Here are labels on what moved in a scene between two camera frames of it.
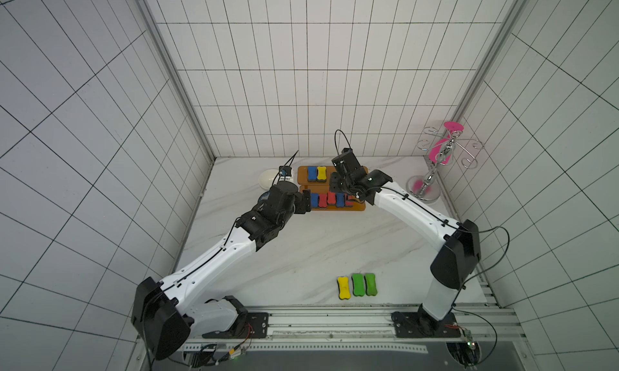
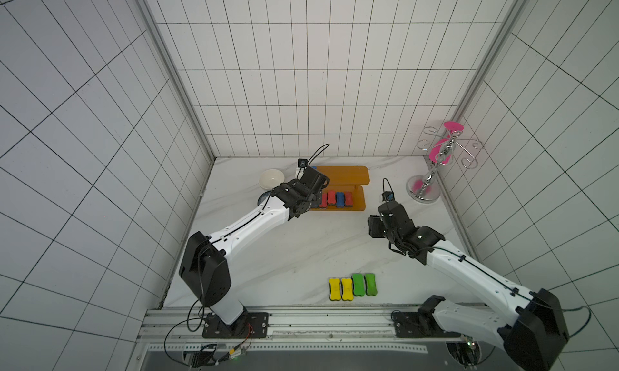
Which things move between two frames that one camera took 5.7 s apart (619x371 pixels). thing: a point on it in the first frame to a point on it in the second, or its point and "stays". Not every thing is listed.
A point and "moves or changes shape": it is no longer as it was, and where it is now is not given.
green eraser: [359, 288] stays
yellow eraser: [321, 173] moves or changes shape
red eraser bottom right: [348, 203] stays
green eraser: [370, 284] stays
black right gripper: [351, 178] to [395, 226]
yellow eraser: [343, 286] stays
